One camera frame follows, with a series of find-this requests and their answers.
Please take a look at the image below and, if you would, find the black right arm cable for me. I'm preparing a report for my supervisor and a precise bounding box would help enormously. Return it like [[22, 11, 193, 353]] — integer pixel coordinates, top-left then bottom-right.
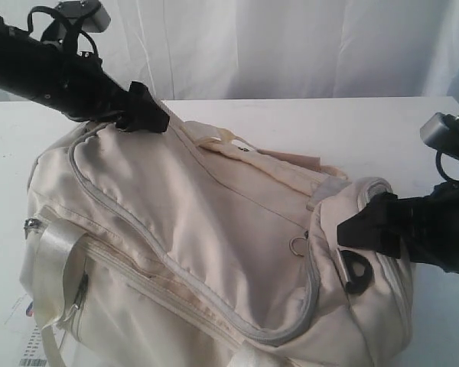
[[434, 147, 459, 192]]

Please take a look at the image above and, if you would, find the printed paper sheet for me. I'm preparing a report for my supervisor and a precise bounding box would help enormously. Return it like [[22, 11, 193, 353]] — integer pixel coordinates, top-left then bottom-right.
[[5, 294, 49, 366]]

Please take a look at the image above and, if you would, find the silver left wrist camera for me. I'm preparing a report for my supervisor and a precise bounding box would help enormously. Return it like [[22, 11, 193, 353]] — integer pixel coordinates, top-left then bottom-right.
[[54, 0, 111, 33]]

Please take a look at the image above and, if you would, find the cream duffel bag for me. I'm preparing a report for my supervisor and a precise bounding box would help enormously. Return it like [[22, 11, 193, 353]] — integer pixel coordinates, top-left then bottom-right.
[[21, 115, 413, 366]]

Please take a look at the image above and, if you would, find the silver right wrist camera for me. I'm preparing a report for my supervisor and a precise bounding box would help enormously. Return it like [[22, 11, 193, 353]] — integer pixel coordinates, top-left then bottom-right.
[[420, 112, 457, 150]]

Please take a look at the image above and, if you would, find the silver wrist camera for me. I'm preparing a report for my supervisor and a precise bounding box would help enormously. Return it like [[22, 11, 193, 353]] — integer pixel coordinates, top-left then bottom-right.
[[54, 0, 111, 33], [420, 112, 457, 150]]

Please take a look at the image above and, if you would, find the black plastic D-ring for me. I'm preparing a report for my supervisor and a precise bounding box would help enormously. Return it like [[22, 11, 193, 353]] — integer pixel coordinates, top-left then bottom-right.
[[342, 248, 373, 297]]

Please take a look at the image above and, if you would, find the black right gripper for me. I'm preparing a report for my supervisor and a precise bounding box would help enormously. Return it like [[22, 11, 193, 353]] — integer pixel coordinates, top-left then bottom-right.
[[337, 192, 454, 264]]

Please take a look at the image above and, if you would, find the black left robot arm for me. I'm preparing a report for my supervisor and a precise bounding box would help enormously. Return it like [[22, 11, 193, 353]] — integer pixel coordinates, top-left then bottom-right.
[[0, 1, 170, 133]]

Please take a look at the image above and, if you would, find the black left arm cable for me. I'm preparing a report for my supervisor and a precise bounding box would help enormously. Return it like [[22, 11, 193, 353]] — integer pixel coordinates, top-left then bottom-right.
[[25, 9, 100, 62]]

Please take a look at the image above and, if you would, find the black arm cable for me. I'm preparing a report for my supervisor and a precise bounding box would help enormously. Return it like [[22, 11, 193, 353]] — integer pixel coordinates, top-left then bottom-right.
[[25, 9, 100, 62], [434, 147, 459, 192]]

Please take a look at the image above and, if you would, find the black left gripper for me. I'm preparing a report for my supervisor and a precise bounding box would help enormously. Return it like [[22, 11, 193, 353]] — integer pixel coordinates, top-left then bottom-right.
[[57, 68, 170, 134]]

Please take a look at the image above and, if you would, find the white backdrop curtain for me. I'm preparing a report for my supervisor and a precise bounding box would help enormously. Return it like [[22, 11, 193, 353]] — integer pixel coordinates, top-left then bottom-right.
[[0, 0, 459, 102]]

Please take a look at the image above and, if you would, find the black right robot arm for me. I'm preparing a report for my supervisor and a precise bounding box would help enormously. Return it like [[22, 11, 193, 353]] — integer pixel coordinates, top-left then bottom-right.
[[337, 183, 459, 274]]

